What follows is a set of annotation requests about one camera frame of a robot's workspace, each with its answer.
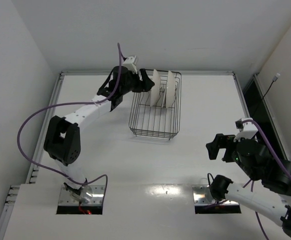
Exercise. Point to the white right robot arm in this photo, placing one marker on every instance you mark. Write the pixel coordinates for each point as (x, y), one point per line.
(259, 165)

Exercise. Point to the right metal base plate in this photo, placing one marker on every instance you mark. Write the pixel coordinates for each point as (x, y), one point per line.
(202, 197)

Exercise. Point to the metal base plate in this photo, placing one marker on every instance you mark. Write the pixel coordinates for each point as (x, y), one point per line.
(202, 197)
(91, 195)

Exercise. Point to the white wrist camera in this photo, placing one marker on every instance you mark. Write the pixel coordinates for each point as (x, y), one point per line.
(247, 129)
(131, 63)

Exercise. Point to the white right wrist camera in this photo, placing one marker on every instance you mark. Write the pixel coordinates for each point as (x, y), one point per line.
(247, 129)

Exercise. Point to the orange rimmed floral plate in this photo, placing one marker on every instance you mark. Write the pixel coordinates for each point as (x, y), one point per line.
(155, 90)
(169, 93)

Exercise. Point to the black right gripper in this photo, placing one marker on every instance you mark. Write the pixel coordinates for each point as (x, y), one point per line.
(227, 147)

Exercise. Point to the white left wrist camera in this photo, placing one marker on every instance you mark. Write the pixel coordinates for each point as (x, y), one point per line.
(131, 63)

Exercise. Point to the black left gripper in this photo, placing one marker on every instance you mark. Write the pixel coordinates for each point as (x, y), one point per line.
(137, 83)

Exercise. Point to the grey wire dish rack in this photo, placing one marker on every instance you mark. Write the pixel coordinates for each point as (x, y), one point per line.
(157, 121)

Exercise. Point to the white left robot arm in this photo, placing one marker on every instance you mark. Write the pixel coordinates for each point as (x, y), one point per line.
(63, 137)

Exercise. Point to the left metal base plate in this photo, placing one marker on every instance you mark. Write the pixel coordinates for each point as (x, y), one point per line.
(91, 195)

